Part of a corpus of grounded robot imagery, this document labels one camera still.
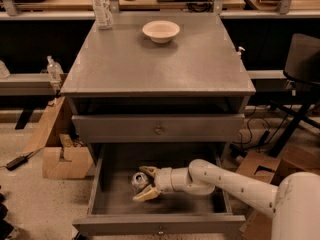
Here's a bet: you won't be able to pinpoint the small pump bottle right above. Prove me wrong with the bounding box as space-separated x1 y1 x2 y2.
237 46 246 59

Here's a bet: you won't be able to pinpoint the closed grey top drawer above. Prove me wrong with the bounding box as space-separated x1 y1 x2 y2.
72 114 244 144

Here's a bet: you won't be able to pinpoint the open grey middle drawer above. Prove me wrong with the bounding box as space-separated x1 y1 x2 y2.
73 143 245 236

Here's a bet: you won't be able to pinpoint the cardboard box on right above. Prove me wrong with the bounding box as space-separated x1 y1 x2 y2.
237 144 320 240

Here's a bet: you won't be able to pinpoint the white paper bowl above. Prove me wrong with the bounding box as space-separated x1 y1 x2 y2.
142 20 180 44

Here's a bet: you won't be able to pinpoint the clear plastic water bottle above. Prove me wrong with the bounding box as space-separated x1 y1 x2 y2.
91 0 112 29

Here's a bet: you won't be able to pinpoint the black power adapter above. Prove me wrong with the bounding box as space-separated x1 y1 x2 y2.
6 156 28 171

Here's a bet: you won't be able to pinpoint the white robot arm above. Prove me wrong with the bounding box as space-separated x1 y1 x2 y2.
131 159 320 240

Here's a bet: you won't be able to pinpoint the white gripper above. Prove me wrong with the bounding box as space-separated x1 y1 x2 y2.
133 166 174 202

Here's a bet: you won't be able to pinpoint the cardboard box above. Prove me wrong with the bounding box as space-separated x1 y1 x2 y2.
23 97 95 179
237 144 320 240

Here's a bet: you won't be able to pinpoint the cardboard box on left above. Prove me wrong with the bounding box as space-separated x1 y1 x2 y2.
23 97 95 179

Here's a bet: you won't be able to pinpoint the silver 7up can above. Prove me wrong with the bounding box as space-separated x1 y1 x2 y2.
131 172 149 194

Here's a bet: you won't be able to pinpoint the grey drawer cabinet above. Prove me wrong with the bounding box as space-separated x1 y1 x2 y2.
60 11 257 240

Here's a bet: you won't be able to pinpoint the black cables on floor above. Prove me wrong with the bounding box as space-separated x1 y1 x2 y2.
229 105 281 158

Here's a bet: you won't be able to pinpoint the small sanitizer bottle left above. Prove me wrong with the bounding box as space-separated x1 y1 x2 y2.
47 56 63 81

